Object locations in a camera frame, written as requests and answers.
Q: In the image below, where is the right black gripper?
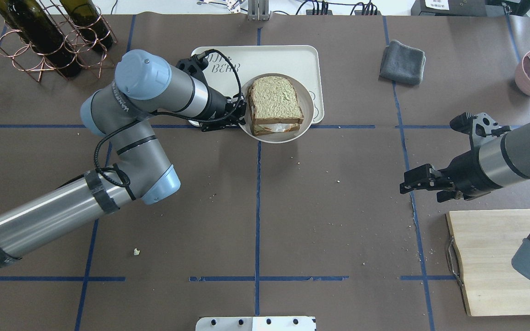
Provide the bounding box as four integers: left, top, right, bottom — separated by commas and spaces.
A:
399, 151, 501, 203

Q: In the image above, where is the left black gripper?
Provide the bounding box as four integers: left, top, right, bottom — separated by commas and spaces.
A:
200, 95, 248, 132

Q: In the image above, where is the white round plate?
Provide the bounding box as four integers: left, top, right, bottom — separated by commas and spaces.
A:
240, 73, 317, 144

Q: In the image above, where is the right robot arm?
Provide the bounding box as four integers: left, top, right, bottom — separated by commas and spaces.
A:
399, 113, 530, 280

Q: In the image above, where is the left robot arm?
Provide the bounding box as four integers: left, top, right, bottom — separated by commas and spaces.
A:
0, 49, 246, 268

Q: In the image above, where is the cream bear tray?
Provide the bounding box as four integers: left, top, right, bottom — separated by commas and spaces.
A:
204, 45, 324, 124

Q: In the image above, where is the fried egg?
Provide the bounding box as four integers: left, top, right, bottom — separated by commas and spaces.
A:
259, 123, 296, 133

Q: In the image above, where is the wooden cutting board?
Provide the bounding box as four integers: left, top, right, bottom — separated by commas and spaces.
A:
447, 209, 530, 317

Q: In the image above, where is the grey folded cloth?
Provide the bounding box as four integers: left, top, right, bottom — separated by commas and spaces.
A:
379, 40, 426, 86

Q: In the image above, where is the black box device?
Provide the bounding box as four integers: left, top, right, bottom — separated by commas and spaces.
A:
410, 0, 487, 17

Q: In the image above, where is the green wine bottle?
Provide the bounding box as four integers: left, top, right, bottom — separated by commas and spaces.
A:
0, 0, 81, 78
61, 0, 114, 53

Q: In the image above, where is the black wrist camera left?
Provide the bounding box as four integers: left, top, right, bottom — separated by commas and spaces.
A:
175, 52, 209, 85

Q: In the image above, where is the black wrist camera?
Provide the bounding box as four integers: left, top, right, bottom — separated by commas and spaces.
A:
449, 112, 512, 148
175, 52, 209, 85

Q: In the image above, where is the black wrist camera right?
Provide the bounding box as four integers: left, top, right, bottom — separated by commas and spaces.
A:
449, 112, 512, 148

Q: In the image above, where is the aluminium frame post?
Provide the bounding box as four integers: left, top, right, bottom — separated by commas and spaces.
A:
248, 0, 271, 21

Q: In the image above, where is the copper wire bottle rack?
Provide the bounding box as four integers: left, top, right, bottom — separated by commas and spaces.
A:
0, 0, 116, 82

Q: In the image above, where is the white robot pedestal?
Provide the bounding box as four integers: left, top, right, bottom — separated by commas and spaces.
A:
195, 316, 317, 331

